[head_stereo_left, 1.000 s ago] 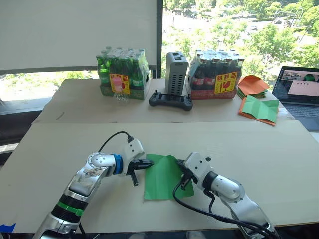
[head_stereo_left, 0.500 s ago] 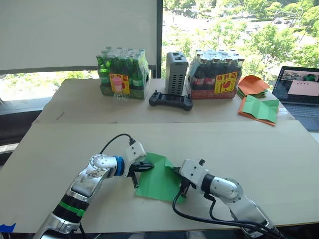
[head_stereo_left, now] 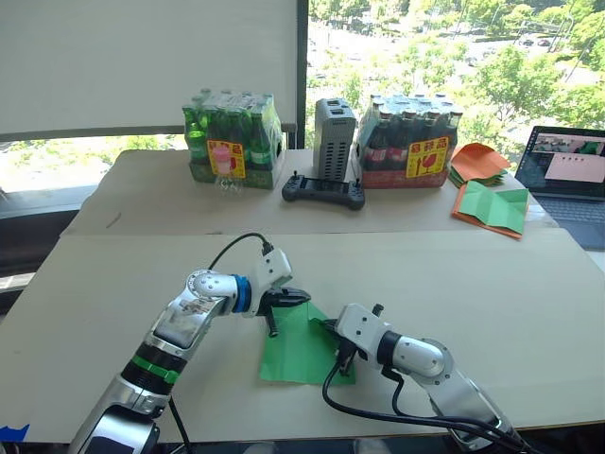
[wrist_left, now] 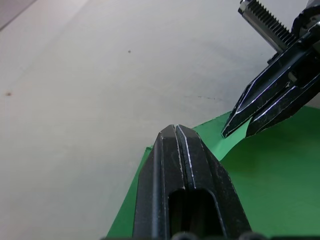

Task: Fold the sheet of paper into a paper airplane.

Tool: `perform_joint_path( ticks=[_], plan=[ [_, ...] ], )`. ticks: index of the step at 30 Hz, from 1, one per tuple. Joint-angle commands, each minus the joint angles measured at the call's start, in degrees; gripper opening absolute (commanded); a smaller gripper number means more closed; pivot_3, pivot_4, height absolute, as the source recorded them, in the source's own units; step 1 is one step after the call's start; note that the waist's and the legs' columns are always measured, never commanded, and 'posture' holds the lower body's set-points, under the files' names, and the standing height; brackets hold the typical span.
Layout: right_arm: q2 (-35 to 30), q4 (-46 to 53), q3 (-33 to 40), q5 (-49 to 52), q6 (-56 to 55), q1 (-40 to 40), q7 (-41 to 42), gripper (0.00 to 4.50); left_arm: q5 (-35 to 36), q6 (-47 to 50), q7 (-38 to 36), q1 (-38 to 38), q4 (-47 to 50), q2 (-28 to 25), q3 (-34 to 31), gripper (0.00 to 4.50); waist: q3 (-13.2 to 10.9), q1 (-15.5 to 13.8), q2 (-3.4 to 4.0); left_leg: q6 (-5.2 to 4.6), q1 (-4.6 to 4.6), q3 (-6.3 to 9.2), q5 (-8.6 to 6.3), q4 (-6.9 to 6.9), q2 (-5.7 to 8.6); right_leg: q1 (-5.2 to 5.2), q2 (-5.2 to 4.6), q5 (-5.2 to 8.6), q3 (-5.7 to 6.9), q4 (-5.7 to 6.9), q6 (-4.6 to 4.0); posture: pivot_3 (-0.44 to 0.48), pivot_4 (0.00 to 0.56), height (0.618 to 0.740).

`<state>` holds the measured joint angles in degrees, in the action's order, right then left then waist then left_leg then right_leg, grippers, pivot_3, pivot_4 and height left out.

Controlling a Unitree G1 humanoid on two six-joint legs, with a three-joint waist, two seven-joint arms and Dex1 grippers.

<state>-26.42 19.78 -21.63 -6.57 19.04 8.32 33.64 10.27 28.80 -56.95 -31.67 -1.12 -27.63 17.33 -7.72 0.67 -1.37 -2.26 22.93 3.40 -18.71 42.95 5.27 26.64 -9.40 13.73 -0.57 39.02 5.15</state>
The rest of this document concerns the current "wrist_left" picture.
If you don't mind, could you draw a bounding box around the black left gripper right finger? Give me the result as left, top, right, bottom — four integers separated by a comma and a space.
175, 124, 252, 240

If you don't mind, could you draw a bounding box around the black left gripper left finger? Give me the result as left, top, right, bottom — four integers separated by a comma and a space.
132, 124, 187, 240

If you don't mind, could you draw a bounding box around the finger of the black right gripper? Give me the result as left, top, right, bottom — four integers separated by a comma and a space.
221, 23, 320, 139
245, 62, 320, 138

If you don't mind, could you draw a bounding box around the green paper sheet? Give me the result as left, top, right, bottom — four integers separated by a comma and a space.
106, 104, 320, 240

